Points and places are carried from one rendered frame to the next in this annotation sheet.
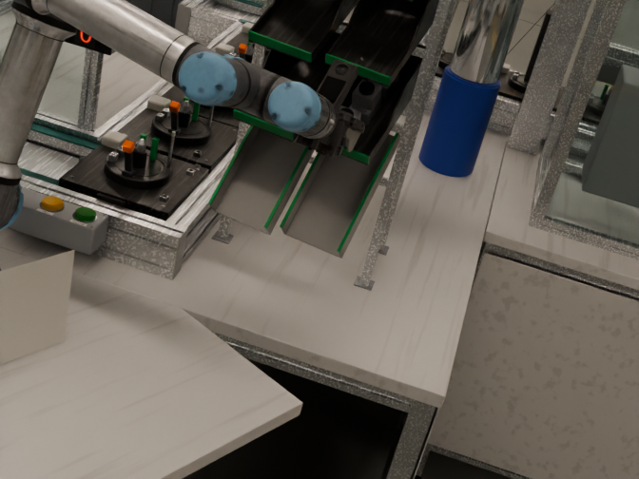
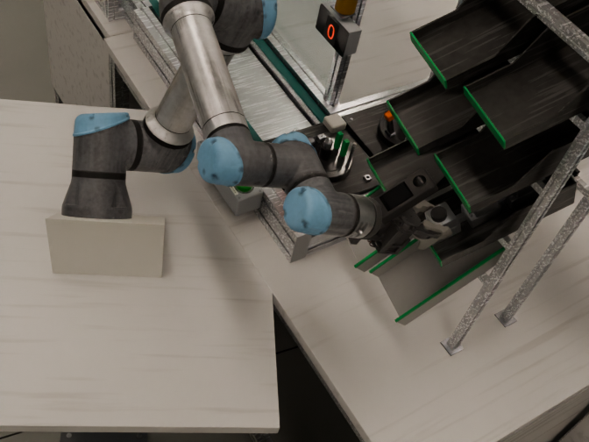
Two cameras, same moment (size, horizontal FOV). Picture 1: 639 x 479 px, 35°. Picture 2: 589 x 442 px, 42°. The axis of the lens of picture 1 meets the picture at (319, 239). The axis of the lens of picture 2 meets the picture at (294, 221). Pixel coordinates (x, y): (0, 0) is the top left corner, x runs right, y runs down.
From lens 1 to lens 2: 99 cm
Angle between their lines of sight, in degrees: 36
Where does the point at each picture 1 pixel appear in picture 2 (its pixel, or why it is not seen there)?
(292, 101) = (298, 208)
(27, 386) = (103, 301)
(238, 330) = (298, 333)
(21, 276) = (114, 228)
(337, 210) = (426, 282)
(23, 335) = (122, 264)
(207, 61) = (213, 150)
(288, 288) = (377, 317)
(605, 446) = not seen: outside the picture
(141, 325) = (227, 291)
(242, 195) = not seen: hidden behind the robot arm
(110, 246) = (262, 214)
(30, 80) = not seen: hidden behind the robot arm
